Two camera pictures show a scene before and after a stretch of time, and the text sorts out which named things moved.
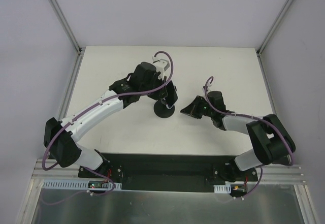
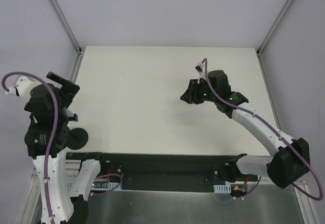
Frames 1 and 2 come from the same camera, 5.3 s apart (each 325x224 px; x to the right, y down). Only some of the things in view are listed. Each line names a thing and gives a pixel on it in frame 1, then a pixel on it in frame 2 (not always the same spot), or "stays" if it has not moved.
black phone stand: [161, 109] → [78, 137]
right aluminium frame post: [280, 17] stays
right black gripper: [199, 106] → [194, 92]
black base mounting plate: [197, 172] stays
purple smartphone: [172, 97] → [69, 113]
